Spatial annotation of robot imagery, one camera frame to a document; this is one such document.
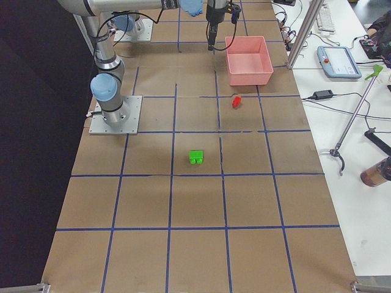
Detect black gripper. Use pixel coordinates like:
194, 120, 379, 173
206, 0, 228, 51

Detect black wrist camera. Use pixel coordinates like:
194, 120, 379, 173
229, 4, 241, 24

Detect brown bottle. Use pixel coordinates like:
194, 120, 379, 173
360, 157, 390, 187

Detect red toy block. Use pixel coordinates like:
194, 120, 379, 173
232, 96, 241, 109

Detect black power adapter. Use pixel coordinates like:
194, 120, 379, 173
312, 90, 334, 100

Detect white keyboard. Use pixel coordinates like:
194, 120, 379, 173
316, 2, 335, 34

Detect pink plastic box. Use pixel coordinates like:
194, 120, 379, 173
225, 36, 274, 86

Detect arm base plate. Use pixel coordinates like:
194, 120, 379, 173
114, 17, 153, 43
89, 96, 142, 135

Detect brown paper table cover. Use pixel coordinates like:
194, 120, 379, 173
42, 1, 354, 292

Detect teach pendant tablet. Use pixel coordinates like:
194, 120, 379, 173
316, 46, 362, 79

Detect aluminium frame post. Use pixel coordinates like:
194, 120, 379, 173
287, 0, 324, 70

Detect green toy block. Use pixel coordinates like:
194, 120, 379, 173
189, 150, 203, 165

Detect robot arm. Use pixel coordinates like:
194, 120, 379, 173
59, 1, 184, 128

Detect reacher grabber tool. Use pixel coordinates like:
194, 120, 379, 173
329, 65, 384, 176

